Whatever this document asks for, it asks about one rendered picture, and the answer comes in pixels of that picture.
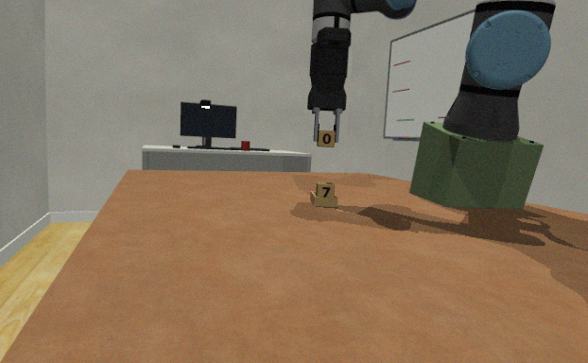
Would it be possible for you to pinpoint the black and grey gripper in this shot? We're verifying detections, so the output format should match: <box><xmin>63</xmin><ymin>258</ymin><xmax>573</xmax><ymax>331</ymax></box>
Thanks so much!
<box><xmin>307</xmin><ymin>13</ymin><xmax>352</xmax><ymax>143</ymax></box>

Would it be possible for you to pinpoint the tan open-top tray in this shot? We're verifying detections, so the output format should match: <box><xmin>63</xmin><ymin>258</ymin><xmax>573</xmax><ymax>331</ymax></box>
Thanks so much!
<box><xmin>310</xmin><ymin>191</ymin><xmax>337</xmax><ymax>207</ymax></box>

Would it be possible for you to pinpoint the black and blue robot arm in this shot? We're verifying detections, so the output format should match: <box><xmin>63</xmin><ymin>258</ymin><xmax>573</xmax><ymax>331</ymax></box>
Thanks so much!
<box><xmin>313</xmin><ymin>0</ymin><xmax>556</xmax><ymax>141</ymax></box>

